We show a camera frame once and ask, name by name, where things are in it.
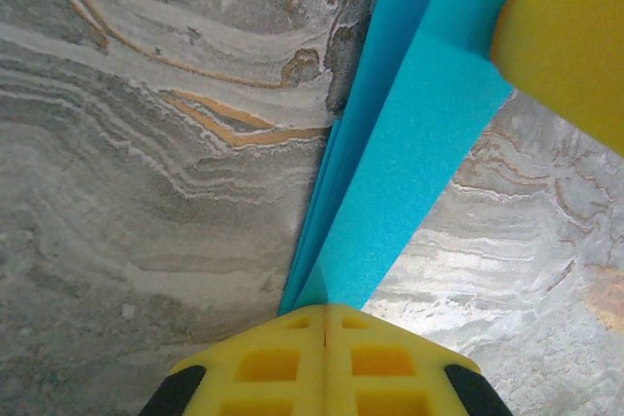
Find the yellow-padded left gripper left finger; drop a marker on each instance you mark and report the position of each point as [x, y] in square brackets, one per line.
[268, 367]

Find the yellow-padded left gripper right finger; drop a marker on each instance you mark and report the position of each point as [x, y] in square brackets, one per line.
[385, 367]

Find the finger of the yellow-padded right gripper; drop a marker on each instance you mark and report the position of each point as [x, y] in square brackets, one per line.
[570, 46]

